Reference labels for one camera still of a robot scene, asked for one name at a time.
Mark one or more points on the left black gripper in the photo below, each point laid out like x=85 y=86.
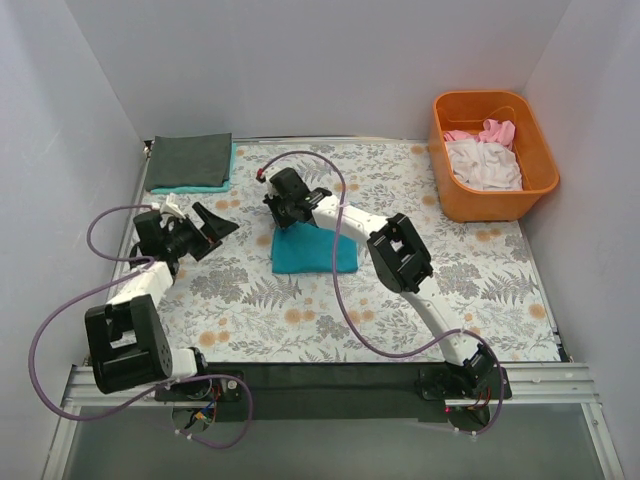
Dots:
x=201 y=240

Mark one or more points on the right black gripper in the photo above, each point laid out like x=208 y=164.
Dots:
x=279 y=212

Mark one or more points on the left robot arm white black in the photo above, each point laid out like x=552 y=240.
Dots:
x=127 y=343

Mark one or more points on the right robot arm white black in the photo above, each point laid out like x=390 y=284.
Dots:
x=402 y=264

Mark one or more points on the folded dark grey t shirt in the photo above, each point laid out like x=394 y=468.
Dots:
x=197 y=161

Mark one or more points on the floral patterned table mat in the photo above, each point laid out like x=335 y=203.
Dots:
x=234 y=308

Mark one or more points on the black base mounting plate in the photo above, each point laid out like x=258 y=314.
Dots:
x=337 y=391

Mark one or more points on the white garment in basket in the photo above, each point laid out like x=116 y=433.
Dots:
x=484 y=166

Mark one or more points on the orange plastic basket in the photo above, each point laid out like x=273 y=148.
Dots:
x=466 y=111

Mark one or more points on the pink garment in basket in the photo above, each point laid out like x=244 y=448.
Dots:
x=493 y=131

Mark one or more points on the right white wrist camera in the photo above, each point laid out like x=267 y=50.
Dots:
x=266 y=178

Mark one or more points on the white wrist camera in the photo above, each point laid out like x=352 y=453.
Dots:
x=266 y=178
x=169 y=207

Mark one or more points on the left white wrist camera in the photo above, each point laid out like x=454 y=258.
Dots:
x=169 y=207

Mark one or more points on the aluminium frame rail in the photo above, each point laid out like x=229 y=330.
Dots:
x=530 y=383

